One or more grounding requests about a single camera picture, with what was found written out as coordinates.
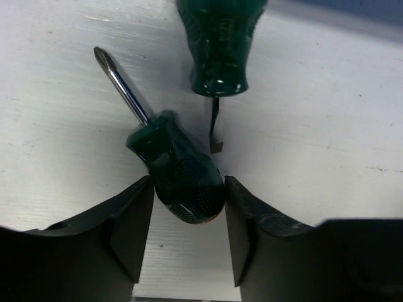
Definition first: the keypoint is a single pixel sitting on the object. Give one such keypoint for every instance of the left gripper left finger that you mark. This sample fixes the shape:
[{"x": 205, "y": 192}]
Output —
[{"x": 96, "y": 255}]

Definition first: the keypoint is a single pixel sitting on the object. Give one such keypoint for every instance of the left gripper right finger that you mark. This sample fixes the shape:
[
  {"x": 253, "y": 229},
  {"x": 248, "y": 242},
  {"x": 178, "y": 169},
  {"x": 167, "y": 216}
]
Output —
[{"x": 277, "y": 258}]

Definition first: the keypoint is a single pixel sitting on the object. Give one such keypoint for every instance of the green stubby phillips screwdriver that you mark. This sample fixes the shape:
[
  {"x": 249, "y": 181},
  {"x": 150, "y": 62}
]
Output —
[{"x": 186, "y": 180}]

